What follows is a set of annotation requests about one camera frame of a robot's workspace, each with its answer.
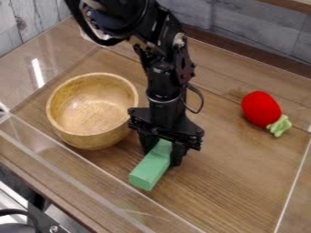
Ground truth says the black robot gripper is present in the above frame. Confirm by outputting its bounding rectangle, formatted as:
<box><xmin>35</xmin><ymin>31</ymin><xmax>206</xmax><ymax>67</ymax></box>
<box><xmin>128</xmin><ymin>97</ymin><xmax>205</xmax><ymax>167</ymax></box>

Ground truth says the green foam stick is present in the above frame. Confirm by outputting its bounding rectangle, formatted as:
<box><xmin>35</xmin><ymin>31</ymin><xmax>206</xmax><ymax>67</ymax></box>
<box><xmin>128</xmin><ymin>139</ymin><xmax>173</xmax><ymax>191</ymax></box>

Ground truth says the brown wooden bowl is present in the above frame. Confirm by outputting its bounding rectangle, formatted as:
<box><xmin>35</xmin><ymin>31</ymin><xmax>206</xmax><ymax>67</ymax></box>
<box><xmin>47</xmin><ymin>73</ymin><xmax>139</xmax><ymax>150</ymax></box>

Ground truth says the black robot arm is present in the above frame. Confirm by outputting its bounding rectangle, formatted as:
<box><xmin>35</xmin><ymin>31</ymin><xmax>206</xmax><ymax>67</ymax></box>
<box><xmin>64</xmin><ymin>0</ymin><xmax>205</xmax><ymax>167</ymax></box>

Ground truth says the red plush strawberry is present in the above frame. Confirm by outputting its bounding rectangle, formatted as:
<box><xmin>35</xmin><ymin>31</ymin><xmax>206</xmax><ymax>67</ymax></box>
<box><xmin>242</xmin><ymin>91</ymin><xmax>293</xmax><ymax>137</ymax></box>

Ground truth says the black cable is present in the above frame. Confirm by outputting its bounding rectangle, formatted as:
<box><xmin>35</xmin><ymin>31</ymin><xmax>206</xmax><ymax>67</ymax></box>
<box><xmin>182</xmin><ymin>84</ymin><xmax>206</xmax><ymax>115</ymax></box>

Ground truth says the clear acrylic tray wall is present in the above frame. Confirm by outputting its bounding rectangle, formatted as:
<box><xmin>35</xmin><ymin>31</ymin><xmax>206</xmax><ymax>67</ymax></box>
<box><xmin>0</xmin><ymin>105</ymin><xmax>205</xmax><ymax>233</ymax></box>

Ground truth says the black metal table bracket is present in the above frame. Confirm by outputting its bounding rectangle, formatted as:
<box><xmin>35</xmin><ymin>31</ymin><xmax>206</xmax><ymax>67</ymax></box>
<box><xmin>26</xmin><ymin>199</ymin><xmax>71</xmax><ymax>233</ymax></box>

